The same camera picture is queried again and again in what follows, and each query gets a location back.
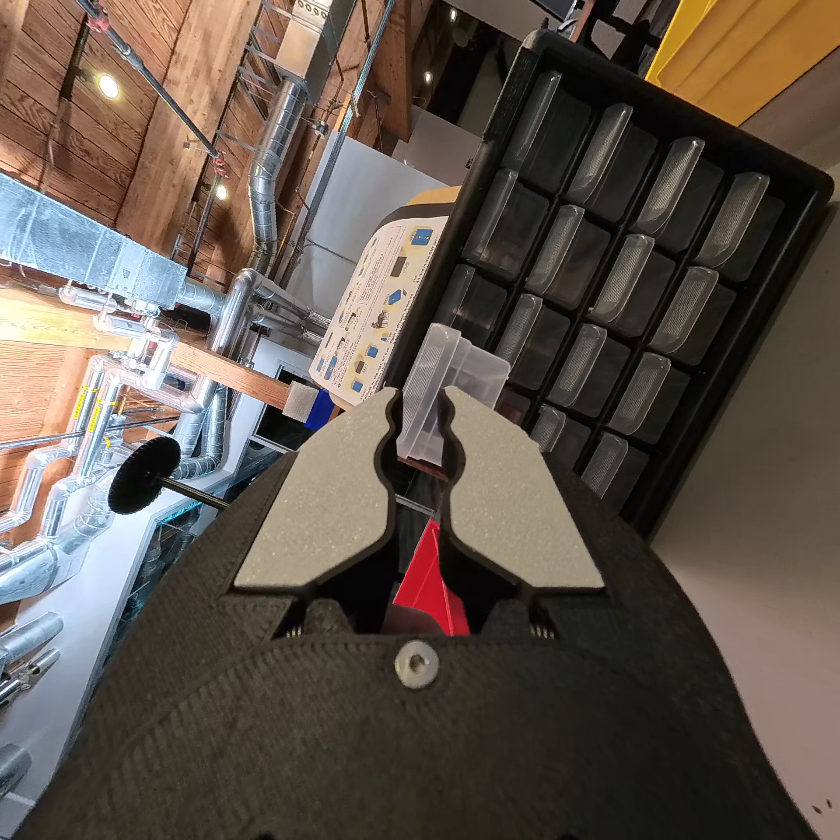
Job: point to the white ribbed pad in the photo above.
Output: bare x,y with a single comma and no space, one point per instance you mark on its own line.
302,399

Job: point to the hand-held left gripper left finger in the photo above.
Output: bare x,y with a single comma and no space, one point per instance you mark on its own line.
321,499

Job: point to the black drawer cabinet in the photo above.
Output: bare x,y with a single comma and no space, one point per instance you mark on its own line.
506,111

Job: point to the red plastic bin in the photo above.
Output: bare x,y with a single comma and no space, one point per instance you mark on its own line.
426,584

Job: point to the pulled-out clear plastic drawer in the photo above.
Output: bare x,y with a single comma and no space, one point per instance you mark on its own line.
474,367

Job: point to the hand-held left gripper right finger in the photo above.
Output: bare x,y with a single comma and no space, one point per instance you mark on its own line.
518,512

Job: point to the black gear wheel on rod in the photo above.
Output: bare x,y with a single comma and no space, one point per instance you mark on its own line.
141,476

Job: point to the printed instruction sheet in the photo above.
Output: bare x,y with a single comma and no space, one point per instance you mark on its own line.
367,302

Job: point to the wooden ceiling beam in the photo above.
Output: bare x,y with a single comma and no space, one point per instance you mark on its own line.
216,367

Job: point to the galvanized ceiling duct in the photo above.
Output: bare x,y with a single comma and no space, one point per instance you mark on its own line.
315,39

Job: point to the cluster of silver insulated pipes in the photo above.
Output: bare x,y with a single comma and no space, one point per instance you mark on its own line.
72,531

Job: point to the silver spiral round duct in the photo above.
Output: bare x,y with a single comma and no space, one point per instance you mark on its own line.
275,151

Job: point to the silver rectangular air duct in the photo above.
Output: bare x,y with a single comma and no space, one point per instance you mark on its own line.
65,243

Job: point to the black sprinkler pipe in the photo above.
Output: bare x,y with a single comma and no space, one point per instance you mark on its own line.
148,79

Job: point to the rows of clear cabinet drawers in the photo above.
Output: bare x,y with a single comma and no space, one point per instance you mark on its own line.
630,275

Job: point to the yellow plastic bin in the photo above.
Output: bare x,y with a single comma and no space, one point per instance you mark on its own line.
741,46

